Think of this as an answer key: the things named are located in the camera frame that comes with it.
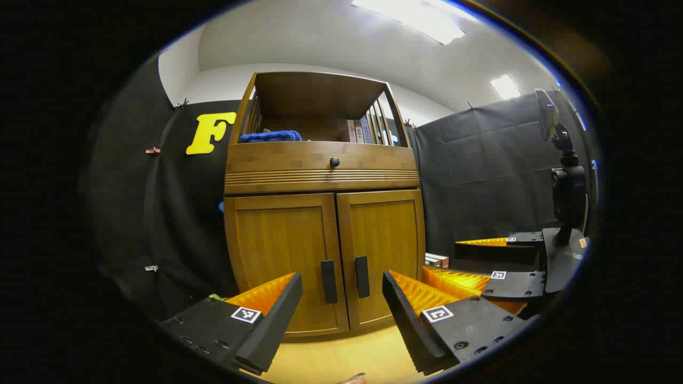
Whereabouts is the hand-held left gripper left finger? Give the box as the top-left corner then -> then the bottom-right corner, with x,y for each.
160,272 -> 304,375

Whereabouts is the wooden drawer with black knob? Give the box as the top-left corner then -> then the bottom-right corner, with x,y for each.
225,141 -> 421,195

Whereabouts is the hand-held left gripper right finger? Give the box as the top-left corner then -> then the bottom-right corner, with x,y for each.
382,270 -> 530,375

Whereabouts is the blue towel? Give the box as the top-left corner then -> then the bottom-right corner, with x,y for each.
239,130 -> 303,143

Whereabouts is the small ceiling light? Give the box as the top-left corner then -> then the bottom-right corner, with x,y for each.
490,75 -> 522,100

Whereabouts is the large ceiling light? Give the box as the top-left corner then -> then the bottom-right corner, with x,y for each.
351,0 -> 466,46

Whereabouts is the wooden shoe cabinet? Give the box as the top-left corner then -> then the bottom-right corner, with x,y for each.
223,71 -> 426,338

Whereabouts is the black backdrop cloth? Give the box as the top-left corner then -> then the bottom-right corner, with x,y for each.
85,53 -> 595,326

